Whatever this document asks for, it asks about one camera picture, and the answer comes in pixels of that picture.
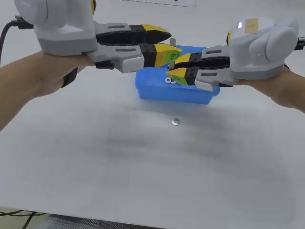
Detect person's right forearm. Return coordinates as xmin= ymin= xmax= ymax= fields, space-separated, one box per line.
xmin=269 ymin=69 xmax=305 ymax=112

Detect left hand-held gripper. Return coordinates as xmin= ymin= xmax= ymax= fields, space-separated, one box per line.
xmin=13 ymin=0 xmax=183 ymax=73

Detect person's left forearm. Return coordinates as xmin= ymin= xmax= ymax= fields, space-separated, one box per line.
xmin=0 ymin=54 xmax=45 ymax=132

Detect person's left hand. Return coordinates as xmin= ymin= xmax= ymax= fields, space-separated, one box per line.
xmin=35 ymin=52 xmax=96 ymax=96

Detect blue plastic container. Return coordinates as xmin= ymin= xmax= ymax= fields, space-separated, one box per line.
xmin=135 ymin=45 xmax=221 ymax=105

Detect grey metal mesh panel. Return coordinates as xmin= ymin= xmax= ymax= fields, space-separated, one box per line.
xmin=44 ymin=213 xmax=155 ymax=229

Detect black floor cables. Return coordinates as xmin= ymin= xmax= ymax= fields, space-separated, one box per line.
xmin=0 ymin=206 xmax=46 ymax=229

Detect person's right hand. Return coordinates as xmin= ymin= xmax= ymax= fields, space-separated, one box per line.
xmin=237 ymin=63 xmax=291 ymax=97

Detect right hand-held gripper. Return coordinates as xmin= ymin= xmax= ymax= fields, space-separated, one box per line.
xmin=165 ymin=16 xmax=300 ymax=92

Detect white table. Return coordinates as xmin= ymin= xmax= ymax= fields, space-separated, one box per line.
xmin=0 ymin=0 xmax=305 ymax=229

